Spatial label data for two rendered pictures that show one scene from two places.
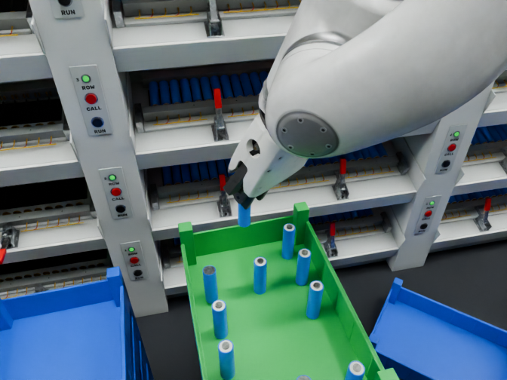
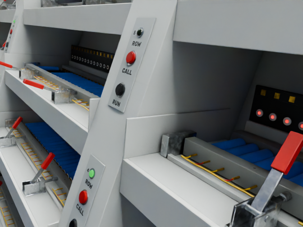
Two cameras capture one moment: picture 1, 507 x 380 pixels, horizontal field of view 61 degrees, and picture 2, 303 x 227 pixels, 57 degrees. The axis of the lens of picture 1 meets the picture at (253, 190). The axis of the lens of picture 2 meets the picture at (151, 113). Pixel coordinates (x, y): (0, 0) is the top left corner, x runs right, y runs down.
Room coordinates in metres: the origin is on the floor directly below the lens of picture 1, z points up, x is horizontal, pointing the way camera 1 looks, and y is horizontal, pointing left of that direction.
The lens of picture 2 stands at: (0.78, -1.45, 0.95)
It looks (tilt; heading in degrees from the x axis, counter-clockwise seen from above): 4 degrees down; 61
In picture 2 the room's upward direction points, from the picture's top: 19 degrees clockwise
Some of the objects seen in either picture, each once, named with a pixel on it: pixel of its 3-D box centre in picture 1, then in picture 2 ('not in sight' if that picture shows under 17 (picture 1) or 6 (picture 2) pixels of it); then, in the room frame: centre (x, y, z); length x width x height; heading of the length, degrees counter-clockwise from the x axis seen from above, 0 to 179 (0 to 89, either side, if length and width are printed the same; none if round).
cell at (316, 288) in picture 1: (314, 299); not in sight; (0.35, -0.08, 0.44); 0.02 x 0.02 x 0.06
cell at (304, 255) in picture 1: (302, 267); not in sight; (0.41, -0.07, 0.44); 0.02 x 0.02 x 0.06
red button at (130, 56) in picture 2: not in sight; (132, 58); (0.92, -1.11, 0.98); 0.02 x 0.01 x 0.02; 102
